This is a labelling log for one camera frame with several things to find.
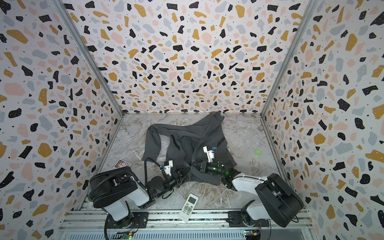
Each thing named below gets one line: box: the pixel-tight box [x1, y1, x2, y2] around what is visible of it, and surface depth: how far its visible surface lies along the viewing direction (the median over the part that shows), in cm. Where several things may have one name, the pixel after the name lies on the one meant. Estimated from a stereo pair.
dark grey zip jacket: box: [142, 111, 238, 185], surface depth 103 cm
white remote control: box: [178, 193, 199, 223], surface depth 78 cm
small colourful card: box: [113, 159, 132, 169], surface depth 94 cm
